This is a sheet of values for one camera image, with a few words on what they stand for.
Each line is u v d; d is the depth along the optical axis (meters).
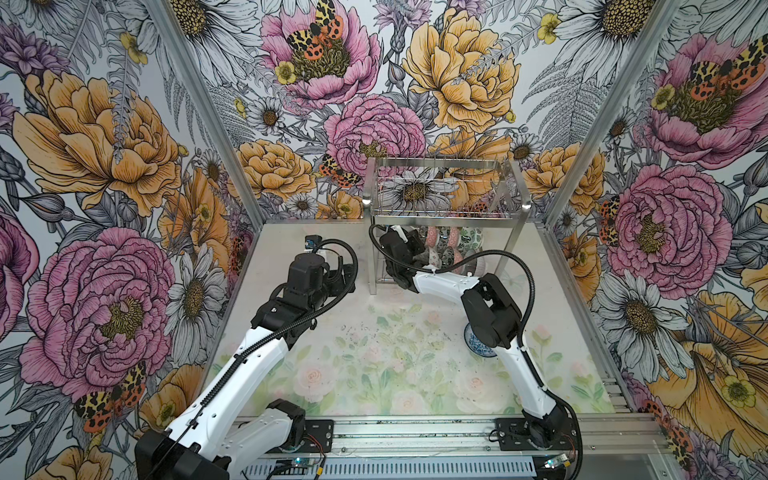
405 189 1.15
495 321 0.60
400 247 0.79
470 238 1.10
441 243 1.10
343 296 0.56
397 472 0.70
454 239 1.02
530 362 0.62
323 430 0.76
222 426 0.42
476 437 0.76
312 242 0.65
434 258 0.95
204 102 0.87
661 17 0.72
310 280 0.56
